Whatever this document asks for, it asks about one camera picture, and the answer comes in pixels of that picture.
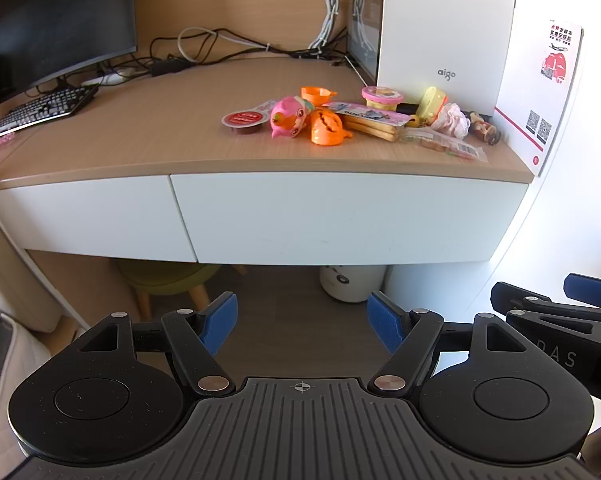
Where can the pink scrunchie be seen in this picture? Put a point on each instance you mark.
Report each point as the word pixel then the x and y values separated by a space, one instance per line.
pixel 453 120

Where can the wide white desk drawer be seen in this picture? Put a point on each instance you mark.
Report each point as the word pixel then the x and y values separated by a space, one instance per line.
pixel 340 220

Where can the biscuit stick packet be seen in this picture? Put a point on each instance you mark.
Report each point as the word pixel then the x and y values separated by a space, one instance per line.
pixel 375 131

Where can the clear candy packet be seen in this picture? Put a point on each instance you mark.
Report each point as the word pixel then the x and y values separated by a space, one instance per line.
pixel 450 147

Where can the pink lidded yellow cup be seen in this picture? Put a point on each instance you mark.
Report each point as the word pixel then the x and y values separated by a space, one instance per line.
pixel 383 97

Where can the cat treat packet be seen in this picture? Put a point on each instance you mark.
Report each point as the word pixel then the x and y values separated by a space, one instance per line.
pixel 370 112

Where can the wooden doll figurine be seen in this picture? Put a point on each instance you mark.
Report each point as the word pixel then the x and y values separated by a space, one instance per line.
pixel 485 130

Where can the white computer mouse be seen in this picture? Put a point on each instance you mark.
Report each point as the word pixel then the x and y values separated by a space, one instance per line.
pixel 111 78

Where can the black keyboard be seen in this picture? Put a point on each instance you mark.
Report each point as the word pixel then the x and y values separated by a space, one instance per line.
pixel 40 110

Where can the white computer case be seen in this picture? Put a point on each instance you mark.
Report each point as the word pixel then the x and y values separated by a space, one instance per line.
pixel 445 20

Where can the narrow white desk drawer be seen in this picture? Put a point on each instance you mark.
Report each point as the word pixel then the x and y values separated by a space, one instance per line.
pixel 90 215

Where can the black computer monitor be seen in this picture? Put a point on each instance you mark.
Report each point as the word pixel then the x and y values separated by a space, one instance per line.
pixel 55 25

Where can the pink fish toy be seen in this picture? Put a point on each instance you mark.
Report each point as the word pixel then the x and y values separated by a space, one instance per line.
pixel 290 117

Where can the orange toy cup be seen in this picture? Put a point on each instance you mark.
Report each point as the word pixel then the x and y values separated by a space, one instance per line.
pixel 316 95

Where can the black power adapter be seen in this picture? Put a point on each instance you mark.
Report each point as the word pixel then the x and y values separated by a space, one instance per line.
pixel 168 66

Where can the white leaflet with red print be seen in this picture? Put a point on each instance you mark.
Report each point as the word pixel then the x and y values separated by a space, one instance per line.
pixel 530 90

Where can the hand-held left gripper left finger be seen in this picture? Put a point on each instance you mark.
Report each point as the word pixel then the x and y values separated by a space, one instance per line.
pixel 220 322

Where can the orange cracked shell toy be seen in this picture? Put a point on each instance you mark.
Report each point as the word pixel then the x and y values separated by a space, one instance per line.
pixel 325 130

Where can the white round bin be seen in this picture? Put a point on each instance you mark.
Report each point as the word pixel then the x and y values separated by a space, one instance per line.
pixel 353 282

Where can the green stool with wooden legs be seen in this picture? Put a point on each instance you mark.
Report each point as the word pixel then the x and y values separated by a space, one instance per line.
pixel 170 280

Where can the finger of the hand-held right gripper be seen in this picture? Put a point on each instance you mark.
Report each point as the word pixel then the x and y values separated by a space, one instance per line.
pixel 502 294
pixel 592 290

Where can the red lidded sauce cup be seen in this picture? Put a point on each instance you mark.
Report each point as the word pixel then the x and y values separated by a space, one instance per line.
pixel 243 119

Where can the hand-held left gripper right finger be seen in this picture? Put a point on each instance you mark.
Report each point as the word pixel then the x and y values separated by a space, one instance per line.
pixel 385 322

